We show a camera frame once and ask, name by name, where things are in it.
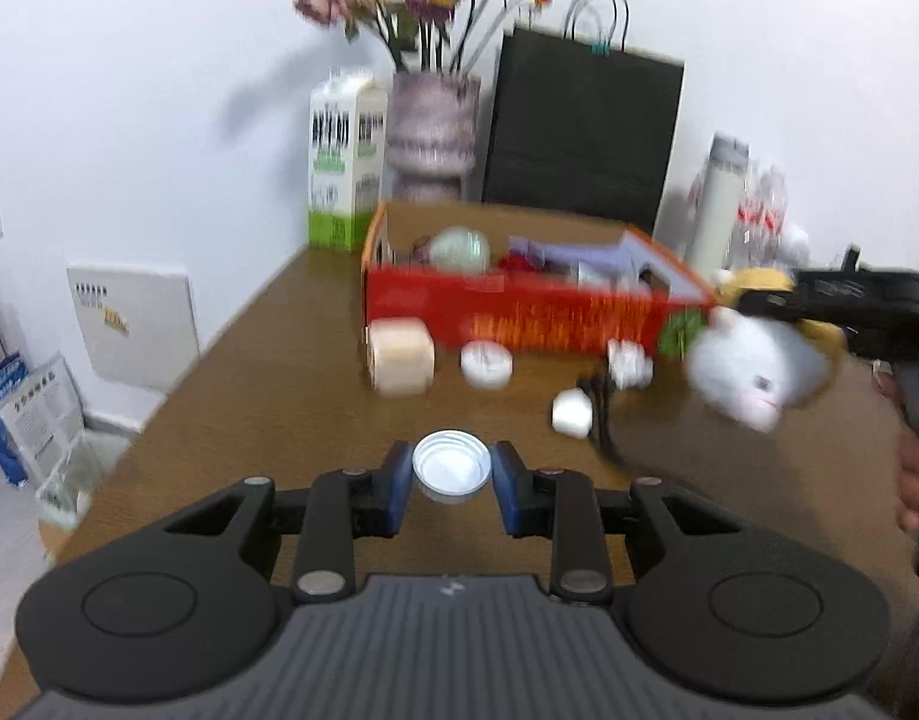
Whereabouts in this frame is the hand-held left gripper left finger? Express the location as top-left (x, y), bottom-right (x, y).
top-left (163, 440), bottom-right (418, 605)

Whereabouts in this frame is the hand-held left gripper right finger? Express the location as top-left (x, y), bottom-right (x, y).
top-left (491, 440), bottom-right (747, 605)

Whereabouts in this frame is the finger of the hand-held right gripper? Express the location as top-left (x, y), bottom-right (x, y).
top-left (735, 287), bottom-right (804, 318)

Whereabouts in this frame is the white round jar lid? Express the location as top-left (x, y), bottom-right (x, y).
top-left (412, 429), bottom-right (494, 504)

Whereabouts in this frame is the white yellow plush sheep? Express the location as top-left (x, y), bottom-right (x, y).
top-left (687, 265), bottom-right (845, 437)

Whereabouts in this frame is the red cardboard box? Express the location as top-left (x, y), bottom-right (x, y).
top-left (361, 200), bottom-right (720, 358)

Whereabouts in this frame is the purple cloth pouch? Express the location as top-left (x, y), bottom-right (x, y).
top-left (507, 233), bottom-right (645, 287)

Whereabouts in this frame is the red artificial flower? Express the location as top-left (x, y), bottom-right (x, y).
top-left (496, 250), bottom-right (551, 275)

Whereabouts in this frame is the iridescent plastic ball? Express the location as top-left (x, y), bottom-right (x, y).
top-left (428, 226), bottom-right (492, 275)

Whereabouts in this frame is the wooden desktop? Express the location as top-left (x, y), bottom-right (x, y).
top-left (0, 240), bottom-right (919, 720)

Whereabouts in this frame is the white rounded appliance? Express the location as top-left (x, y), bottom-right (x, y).
top-left (781, 224), bottom-right (813, 272)

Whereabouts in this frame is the white thermos bottle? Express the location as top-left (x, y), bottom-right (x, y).
top-left (687, 130), bottom-right (752, 272)

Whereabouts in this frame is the white round jar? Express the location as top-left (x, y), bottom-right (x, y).
top-left (460, 340), bottom-right (515, 390)

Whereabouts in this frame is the beige tape roll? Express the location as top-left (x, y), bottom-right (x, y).
top-left (367, 316), bottom-right (437, 397)

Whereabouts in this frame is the small white bottle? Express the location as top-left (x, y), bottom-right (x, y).
top-left (607, 339), bottom-right (654, 390)

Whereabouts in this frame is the black paper bag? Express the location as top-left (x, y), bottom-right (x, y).
top-left (481, 0), bottom-right (686, 242)

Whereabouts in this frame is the white green milk carton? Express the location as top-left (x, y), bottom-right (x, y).
top-left (307, 68), bottom-right (390, 253)

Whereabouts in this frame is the clear plastic bag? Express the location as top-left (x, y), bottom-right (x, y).
top-left (35, 441), bottom-right (105, 535)

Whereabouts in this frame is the white printed carton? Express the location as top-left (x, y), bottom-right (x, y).
top-left (0, 352), bottom-right (86, 470)

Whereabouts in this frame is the black usb cable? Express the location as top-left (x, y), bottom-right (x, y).
top-left (578, 370), bottom-right (660, 485)

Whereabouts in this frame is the white wall panel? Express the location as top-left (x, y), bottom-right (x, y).
top-left (65, 263), bottom-right (201, 394)

